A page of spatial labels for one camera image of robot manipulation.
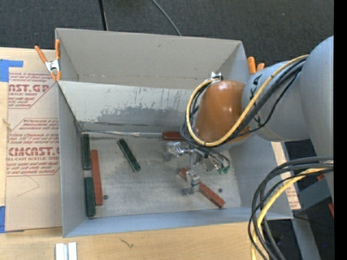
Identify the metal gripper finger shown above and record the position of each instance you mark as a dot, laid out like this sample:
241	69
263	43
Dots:
173	148
192	180

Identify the red-brown flat block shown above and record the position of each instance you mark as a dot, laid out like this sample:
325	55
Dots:
171	136
96	177
212	195

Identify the grey metal bin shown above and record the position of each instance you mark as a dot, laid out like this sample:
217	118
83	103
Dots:
151	185

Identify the dark green flat block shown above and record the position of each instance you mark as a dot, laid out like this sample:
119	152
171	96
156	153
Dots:
128	155
86	152
90	196

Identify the brown cardboard board red print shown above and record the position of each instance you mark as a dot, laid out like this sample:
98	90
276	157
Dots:
32	188

